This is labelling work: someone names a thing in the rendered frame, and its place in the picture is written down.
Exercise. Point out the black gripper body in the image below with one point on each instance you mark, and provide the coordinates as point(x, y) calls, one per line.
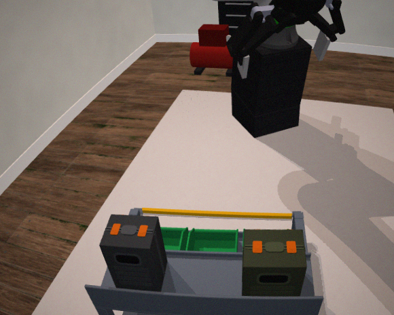
point(282, 8)

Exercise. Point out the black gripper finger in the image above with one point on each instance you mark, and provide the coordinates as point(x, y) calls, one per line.
point(327, 31)
point(257, 26)

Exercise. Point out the yellow long thin bar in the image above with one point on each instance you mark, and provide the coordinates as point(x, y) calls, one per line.
point(218, 213)

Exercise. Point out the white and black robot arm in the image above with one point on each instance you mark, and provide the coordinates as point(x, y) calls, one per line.
point(287, 38)

